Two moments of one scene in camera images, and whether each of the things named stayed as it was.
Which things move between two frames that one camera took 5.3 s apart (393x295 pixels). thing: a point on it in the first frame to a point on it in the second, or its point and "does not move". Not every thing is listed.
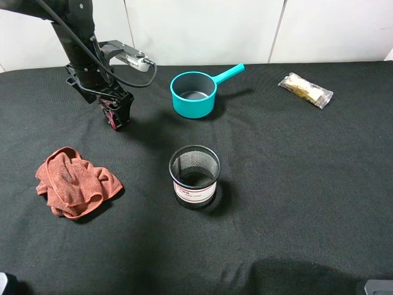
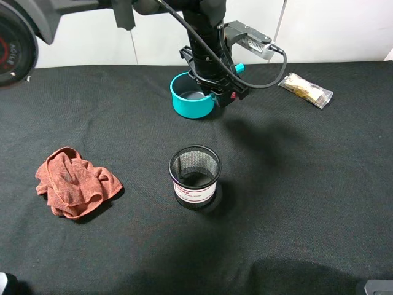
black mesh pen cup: x=194 y=171 does not move
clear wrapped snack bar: x=317 y=96 does not move
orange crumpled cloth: x=74 y=188 does not move
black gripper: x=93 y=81 to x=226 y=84
